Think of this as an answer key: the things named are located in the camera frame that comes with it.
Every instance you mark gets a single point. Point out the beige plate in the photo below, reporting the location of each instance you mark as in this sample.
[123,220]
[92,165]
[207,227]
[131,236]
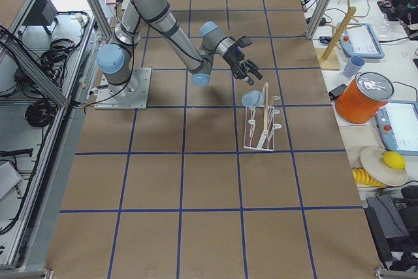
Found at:
[372,161]

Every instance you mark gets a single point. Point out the blue teach pendant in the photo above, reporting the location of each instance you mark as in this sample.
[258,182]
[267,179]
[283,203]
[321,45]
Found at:
[359,39]
[397,125]

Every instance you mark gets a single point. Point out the lavender cup on desk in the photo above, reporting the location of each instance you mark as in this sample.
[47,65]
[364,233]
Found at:
[353,66]

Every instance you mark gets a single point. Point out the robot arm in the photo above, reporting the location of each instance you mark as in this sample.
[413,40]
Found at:
[114,58]

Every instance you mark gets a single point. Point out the white wire cup rack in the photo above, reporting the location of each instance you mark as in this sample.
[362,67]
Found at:
[260,124]

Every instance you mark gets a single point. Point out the blue plastic cup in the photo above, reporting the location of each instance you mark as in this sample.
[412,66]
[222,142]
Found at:
[253,98]

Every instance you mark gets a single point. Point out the orange canister with lid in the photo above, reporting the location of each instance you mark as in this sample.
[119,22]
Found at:
[364,97]

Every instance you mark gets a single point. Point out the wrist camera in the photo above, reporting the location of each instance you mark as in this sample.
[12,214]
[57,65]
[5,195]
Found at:
[243,42]

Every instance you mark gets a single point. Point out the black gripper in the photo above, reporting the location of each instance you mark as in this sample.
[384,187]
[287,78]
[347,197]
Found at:
[234,59]

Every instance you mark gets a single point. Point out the black power adapter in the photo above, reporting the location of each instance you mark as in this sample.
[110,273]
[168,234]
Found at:
[336,92]

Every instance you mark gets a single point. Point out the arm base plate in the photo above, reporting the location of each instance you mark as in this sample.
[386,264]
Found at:
[133,96]

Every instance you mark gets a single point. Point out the yellow lemon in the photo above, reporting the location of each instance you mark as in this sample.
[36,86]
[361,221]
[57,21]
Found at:
[394,160]

